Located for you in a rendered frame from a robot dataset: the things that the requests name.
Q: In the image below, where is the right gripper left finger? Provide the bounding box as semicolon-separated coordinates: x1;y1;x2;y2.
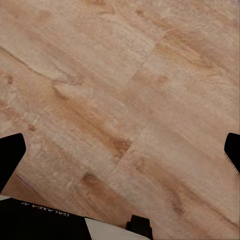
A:
0;133;26;193

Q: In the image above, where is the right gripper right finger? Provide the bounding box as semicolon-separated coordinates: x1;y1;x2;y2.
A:
224;132;240;173

